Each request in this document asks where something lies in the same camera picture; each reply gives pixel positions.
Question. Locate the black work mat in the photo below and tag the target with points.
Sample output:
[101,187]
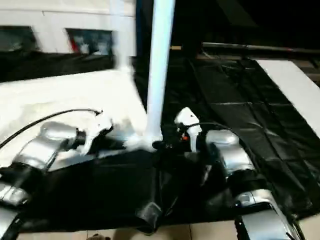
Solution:
[237,112]

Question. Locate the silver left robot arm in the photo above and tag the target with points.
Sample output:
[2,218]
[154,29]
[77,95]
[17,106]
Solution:
[50,135]

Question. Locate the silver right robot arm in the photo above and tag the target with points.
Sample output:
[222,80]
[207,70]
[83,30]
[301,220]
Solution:
[225,142]

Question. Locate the white plastic table top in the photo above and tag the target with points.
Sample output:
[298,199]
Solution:
[62,95]

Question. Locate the white flat board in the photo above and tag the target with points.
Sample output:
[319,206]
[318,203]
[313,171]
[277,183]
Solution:
[292,85]

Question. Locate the white plastic table leg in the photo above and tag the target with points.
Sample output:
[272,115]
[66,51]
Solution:
[160,62]
[122,32]

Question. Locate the black metal rod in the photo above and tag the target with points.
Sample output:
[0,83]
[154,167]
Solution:
[262,47]

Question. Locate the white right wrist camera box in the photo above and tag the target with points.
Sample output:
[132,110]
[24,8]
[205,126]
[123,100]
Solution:
[187,117]

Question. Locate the black case with yellow label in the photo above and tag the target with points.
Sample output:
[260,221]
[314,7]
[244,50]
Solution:
[185,22]

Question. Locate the white cabinet with glass doors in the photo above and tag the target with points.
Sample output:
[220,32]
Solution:
[62,15]

